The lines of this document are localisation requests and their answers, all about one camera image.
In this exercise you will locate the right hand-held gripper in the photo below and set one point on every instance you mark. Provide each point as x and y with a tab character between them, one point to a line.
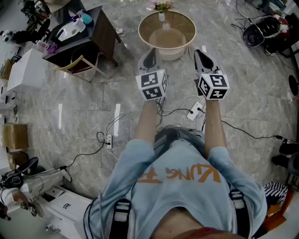
215	85

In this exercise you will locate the person's left forearm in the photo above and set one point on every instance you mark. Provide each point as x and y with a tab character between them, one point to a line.
146	123

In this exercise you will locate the panda plush toy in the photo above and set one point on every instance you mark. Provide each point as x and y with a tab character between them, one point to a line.
6	37

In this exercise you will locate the dark wooden desk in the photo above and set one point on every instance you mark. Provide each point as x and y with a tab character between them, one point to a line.
105	35

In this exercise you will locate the light blue printed t-shirt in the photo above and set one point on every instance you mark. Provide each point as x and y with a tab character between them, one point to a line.
177	191

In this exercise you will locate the white vase with pink flowers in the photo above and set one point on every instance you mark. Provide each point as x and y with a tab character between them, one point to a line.
161	14

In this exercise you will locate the grey round bin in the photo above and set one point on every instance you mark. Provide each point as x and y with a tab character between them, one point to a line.
254	35

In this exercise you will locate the purple artificial flower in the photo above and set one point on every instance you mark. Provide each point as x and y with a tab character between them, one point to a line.
52	49

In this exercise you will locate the white low cabinet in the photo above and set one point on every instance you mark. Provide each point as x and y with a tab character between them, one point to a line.
67	210

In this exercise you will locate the striped cloth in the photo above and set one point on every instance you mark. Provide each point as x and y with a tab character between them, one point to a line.
276	191

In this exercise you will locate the teal spray bottle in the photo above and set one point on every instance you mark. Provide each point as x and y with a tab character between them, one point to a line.
87	18

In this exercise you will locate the white power strip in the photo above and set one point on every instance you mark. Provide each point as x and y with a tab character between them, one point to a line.
120	31
109	141
194	110

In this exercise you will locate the white box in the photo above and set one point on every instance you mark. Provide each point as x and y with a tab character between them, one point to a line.
26	70

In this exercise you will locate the black chair base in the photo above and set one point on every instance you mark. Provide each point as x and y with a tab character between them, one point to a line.
293	85

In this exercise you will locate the light wooden chair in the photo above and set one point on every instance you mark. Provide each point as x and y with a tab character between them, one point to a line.
86	66

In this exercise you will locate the person's right forearm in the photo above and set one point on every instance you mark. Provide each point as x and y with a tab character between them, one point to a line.
215	123

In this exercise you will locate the orange bag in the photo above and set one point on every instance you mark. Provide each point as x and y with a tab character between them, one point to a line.
278	214

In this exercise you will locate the cardboard box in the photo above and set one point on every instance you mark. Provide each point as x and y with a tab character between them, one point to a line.
15	136

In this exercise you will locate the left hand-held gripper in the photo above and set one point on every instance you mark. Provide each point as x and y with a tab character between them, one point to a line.
151	84

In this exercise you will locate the white round tray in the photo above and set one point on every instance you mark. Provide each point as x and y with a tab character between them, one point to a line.
70	31

